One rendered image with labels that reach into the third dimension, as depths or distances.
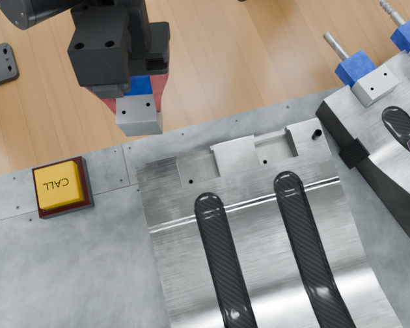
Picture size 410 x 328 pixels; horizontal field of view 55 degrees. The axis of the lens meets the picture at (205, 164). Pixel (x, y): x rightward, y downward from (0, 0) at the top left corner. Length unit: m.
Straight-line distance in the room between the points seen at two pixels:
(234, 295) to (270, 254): 0.07
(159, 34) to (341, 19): 0.40
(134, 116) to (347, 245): 0.31
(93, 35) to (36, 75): 0.39
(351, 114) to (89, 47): 0.40
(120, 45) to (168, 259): 0.28
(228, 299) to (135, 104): 0.27
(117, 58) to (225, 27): 0.41
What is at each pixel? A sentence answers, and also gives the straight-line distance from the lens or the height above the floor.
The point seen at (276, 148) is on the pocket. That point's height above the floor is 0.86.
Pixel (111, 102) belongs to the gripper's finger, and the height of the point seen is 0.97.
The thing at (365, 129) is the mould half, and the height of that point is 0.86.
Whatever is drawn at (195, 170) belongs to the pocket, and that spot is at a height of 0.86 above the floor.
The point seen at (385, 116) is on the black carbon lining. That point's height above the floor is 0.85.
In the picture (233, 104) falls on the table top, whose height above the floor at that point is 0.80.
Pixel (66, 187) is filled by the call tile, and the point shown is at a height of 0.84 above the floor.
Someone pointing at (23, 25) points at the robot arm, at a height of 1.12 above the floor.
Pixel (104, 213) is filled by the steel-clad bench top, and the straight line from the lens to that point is 0.63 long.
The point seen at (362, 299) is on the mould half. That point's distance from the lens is 0.53.
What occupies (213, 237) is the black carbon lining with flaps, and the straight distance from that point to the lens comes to 0.52.
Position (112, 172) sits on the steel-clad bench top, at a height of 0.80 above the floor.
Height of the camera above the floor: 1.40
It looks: 75 degrees down
